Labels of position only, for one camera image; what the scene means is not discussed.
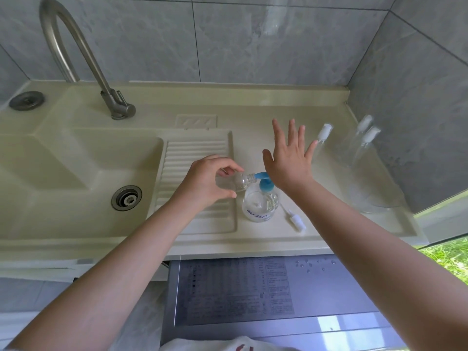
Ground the white cabinet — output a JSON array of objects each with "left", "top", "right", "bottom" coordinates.
[{"left": 0, "top": 263, "right": 169, "bottom": 282}]

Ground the person's white shirt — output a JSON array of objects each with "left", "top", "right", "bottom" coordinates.
[{"left": 160, "top": 336, "right": 300, "bottom": 351}]

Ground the person's right hand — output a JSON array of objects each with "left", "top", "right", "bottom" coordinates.
[{"left": 262, "top": 118, "right": 319, "bottom": 196}]

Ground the person's right forearm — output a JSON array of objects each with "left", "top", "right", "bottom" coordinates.
[{"left": 291, "top": 180, "right": 468, "bottom": 351}]

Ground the grey washing machine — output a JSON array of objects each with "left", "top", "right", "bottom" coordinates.
[{"left": 160, "top": 254, "right": 407, "bottom": 351}]

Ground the steel sink drain strainer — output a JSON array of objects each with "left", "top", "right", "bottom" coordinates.
[{"left": 111, "top": 184, "right": 143, "bottom": 212}]

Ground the cream sink with washboard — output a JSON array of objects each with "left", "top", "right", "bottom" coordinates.
[{"left": 0, "top": 80, "right": 429, "bottom": 282}]

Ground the person's left hand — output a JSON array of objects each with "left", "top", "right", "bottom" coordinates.
[{"left": 170, "top": 154, "right": 245, "bottom": 213}]

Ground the round steel hole cover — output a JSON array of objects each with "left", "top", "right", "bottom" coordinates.
[{"left": 8, "top": 91, "right": 46, "bottom": 112}]

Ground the clear hand sanitizer pump bottle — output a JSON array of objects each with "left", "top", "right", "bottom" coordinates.
[{"left": 242, "top": 171, "right": 280, "bottom": 223}]

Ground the person's left forearm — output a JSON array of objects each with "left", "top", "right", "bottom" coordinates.
[{"left": 5, "top": 199, "right": 198, "bottom": 351}]

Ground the glass window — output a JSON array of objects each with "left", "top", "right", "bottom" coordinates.
[{"left": 415, "top": 190, "right": 468, "bottom": 286}]

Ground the small clear bottle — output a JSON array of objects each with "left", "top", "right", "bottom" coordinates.
[
  {"left": 215, "top": 171, "right": 258, "bottom": 193},
  {"left": 337, "top": 128, "right": 363, "bottom": 162},
  {"left": 312, "top": 122, "right": 334, "bottom": 157},
  {"left": 343, "top": 141, "right": 371, "bottom": 169}
]

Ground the curved steel faucet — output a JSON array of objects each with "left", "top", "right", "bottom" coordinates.
[{"left": 39, "top": 0, "right": 137, "bottom": 120}]

